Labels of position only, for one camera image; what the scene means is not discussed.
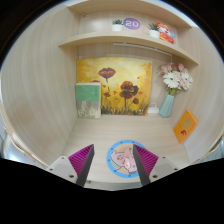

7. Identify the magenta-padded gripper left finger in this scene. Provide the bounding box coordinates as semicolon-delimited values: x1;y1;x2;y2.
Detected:
45;143;96;188

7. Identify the yellow poppy flower painting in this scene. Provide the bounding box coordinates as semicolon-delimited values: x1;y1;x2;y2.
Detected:
76;56;153;117

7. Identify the white power strip with cable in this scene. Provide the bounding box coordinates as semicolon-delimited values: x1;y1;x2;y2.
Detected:
147;103;161;115

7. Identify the mint green faceted vase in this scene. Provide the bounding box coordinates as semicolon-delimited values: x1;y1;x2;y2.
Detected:
158;93;176;119

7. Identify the green and beige book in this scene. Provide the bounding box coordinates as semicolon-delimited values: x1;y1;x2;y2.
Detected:
75;81;102;120

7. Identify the round blue-rimmed pig mouse pad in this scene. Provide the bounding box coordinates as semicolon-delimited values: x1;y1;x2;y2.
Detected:
106;139;147;179

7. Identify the wooden shelf with ornaments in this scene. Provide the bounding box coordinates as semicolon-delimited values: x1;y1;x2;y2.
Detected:
58;1;200;66

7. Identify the white light bar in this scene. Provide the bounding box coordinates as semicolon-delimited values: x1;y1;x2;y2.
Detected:
112;41;174;57

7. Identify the pink and white flower bouquet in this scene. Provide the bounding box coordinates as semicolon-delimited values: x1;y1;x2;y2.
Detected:
159;62;194;97

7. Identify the pink computer mouse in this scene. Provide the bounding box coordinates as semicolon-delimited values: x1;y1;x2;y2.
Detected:
117;148;136;170

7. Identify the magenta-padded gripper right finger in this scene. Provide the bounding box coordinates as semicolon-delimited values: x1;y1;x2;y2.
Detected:
132;143;181;188

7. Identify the orange book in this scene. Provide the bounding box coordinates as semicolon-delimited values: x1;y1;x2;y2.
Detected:
173;108;200;145

